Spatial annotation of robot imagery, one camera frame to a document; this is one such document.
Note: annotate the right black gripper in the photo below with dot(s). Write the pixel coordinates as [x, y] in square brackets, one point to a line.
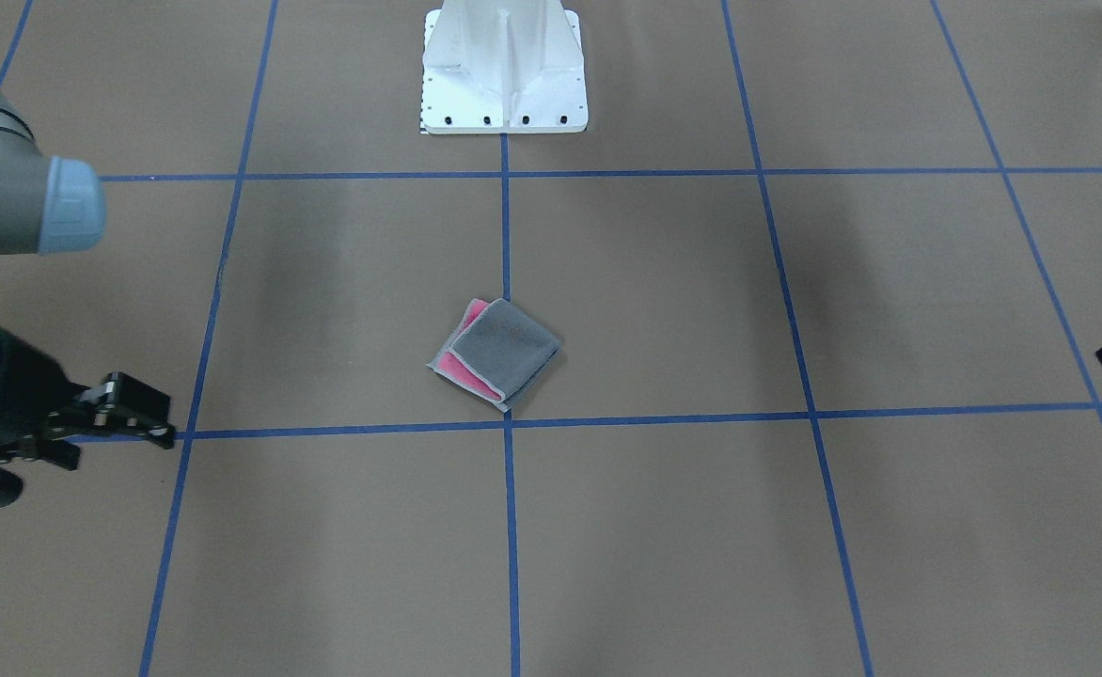
[23, 381]

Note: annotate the pink and grey towel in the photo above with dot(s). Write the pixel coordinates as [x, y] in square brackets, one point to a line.
[496, 352]

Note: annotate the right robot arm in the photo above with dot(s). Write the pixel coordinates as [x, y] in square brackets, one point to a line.
[53, 205]

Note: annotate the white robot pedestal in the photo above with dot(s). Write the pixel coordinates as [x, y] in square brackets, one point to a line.
[503, 67]

